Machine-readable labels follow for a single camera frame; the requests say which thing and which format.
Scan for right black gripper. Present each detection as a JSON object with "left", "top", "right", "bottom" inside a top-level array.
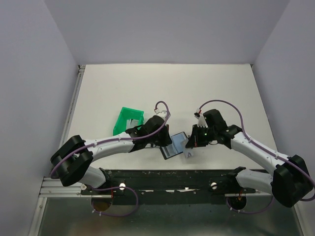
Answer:
[{"left": 186, "top": 124, "right": 217, "bottom": 148}]

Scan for white credit card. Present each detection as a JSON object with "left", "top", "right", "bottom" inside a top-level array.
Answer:
[{"left": 163, "top": 146, "right": 179, "bottom": 159}]

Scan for translucent blue credit card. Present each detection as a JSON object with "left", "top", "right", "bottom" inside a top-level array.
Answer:
[{"left": 171, "top": 132, "right": 187, "bottom": 153}]

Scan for black leather card holder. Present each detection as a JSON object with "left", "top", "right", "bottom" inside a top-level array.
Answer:
[{"left": 159, "top": 132, "right": 188, "bottom": 160}]

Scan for green plastic bin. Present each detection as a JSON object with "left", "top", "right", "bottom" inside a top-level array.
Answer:
[{"left": 113, "top": 107, "right": 144, "bottom": 136}]

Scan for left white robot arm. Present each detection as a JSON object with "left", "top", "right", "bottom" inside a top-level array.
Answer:
[{"left": 50, "top": 112, "right": 172, "bottom": 194}]

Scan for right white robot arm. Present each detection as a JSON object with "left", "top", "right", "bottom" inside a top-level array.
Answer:
[{"left": 186, "top": 109, "right": 315, "bottom": 207}]

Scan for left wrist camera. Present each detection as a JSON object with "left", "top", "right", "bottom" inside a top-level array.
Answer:
[{"left": 155, "top": 110, "right": 168, "bottom": 119}]

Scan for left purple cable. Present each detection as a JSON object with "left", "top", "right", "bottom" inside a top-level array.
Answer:
[{"left": 50, "top": 100, "right": 172, "bottom": 179}]

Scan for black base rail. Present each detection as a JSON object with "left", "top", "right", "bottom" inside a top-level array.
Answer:
[{"left": 81, "top": 170, "right": 256, "bottom": 205}]

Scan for aluminium frame rail left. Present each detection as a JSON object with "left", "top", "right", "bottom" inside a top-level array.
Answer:
[{"left": 58, "top": 65, "right": 86, "bottom": 148}]

